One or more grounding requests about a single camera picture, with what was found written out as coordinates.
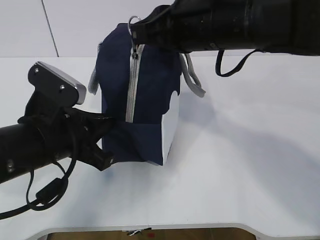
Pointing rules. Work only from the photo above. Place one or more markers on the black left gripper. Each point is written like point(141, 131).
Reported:
point(47, 133)

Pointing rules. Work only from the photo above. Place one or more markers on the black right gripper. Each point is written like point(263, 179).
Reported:
point(187, 24)

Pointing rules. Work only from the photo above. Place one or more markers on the navy blue insulated lunch bag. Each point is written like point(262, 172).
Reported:
point(140, 89)

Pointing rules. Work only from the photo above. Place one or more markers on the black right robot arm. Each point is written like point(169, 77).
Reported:
point(272, 26)

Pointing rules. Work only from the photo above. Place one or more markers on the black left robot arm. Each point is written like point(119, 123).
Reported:
point(9, 139)

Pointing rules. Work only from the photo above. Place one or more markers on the torn tape on table edge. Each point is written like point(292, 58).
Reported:
point(136, 231)

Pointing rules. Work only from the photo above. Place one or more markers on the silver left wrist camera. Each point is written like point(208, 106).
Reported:
point(58, 86)

